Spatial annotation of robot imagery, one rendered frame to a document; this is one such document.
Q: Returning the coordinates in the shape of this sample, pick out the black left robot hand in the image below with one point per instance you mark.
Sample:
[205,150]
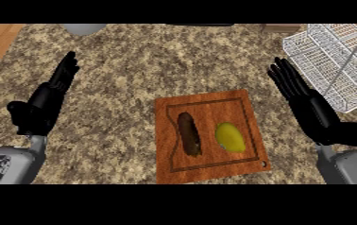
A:
[44,104]

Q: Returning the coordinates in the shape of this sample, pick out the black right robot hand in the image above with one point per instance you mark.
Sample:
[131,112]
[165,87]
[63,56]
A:
[316,109]

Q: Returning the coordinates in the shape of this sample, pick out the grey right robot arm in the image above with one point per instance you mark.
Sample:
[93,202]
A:
[336,165]

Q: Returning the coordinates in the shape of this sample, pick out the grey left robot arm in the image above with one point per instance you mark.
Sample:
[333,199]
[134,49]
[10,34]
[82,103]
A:
[21,162]

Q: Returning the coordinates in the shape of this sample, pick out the yellow lemon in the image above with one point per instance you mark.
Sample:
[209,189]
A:
[229,137]

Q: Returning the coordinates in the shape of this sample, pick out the brown wooden cutting board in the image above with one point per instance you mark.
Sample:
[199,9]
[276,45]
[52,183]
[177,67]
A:
[208,137]

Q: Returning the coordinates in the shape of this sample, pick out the pale grey rounded object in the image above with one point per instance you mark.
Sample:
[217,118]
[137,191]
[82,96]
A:
[84,28]

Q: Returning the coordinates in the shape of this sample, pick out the brown wooden block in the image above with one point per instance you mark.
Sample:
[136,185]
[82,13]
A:
[285,27]

